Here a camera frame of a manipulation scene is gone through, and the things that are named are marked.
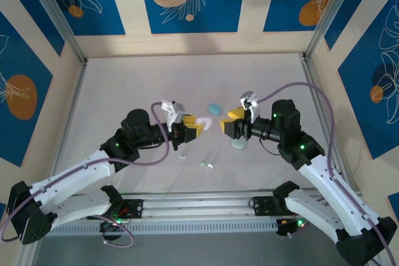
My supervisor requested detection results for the white earbud charging case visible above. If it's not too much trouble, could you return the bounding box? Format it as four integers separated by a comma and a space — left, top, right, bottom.
195, 117, 214, 132

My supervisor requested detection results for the aluminium frame post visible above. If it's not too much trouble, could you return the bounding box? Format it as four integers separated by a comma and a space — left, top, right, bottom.
304, 0, 365, 63
21, 0, 89, 67

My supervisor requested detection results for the thin black wire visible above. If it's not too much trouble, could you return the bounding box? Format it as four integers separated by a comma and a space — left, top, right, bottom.
259, 140, 281, 157

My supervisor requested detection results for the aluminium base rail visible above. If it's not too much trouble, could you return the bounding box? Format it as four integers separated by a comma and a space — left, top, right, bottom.
68, 188, 364, 219

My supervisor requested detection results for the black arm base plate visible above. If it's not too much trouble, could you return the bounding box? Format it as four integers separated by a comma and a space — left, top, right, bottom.
108, 199, 145, 220
249, 196, 309, 217

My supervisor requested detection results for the aluminium side rail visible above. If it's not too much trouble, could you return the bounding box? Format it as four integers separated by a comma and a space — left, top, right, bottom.
299, 54, 386, 266
15, 60, 89, 266

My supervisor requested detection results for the black controller board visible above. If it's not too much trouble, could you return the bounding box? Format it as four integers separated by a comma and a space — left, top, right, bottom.
276, 217, 309, 239
99, 218, 126, 242

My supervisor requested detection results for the grey slotted cable duct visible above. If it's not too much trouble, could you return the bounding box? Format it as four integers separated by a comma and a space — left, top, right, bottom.
49, 217, 279, 236

